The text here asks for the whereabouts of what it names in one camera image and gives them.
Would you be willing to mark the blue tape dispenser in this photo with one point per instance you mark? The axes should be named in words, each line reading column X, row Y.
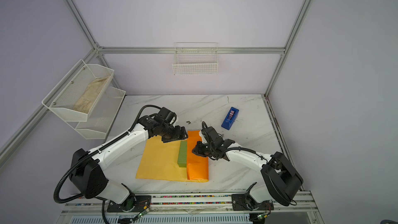
column 230, row 118

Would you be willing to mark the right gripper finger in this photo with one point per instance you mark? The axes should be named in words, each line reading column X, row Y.
column 220, row 156
column 200, row 149

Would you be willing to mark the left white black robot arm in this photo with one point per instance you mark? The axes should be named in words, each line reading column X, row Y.
column 89, row 177

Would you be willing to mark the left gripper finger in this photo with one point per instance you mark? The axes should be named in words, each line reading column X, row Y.
column 170, row 139
column 181, row 133

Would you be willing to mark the lower white mesh shelf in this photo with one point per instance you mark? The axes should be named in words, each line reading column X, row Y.
column 100, row 121

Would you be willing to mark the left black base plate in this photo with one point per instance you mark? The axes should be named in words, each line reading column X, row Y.
column 135, row 204

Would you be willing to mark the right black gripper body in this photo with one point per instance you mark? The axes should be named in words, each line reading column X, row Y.
column 211, row 149

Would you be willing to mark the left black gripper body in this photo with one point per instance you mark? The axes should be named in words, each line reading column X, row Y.
column 167, row 131

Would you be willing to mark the aluminium frame rail front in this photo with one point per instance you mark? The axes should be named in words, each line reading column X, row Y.
column 206, row 203

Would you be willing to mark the white wire wall basket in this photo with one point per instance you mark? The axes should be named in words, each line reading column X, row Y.
column 195, row 58

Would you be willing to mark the green gift box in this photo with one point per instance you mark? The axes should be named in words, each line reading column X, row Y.
column 182, row 154

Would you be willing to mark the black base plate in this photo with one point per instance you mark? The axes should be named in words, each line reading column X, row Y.
column 243, row 202
column 135, row 204

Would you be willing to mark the beige cloth in shelf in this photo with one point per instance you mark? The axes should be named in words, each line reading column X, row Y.
column 87, row 100

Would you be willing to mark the yellow orange wrapping paper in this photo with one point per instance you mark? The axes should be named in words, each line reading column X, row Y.
column 159, row 161

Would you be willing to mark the upper white mesh shelf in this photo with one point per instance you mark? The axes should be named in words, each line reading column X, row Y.
column 62, row 98

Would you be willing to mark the white mesh shelf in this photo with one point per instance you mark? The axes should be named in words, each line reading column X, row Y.
column 100, row 121
column 62, row 98

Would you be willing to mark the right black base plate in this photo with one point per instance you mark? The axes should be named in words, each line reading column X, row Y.
column 243, row 202

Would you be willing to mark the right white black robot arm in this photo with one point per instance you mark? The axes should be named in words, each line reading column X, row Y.
column 281, row 179

